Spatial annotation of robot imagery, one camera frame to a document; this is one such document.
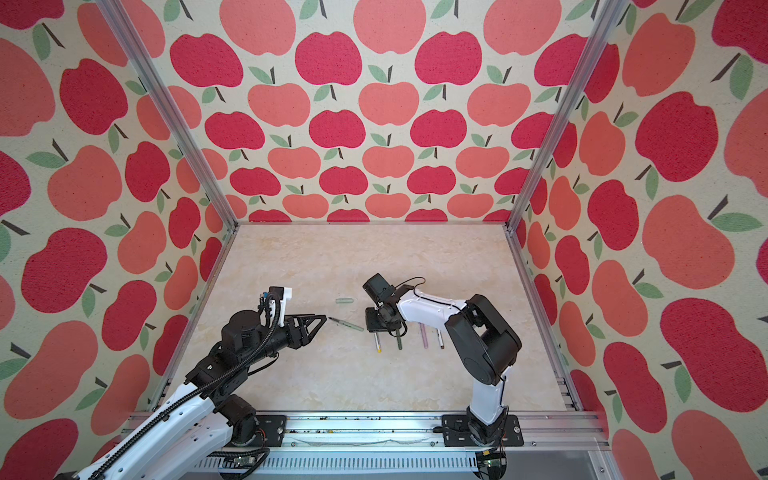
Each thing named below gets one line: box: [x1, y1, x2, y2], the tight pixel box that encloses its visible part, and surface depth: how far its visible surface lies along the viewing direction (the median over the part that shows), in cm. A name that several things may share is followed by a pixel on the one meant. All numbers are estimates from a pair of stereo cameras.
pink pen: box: [418, 322, 429, 349], surface depth 92 cm
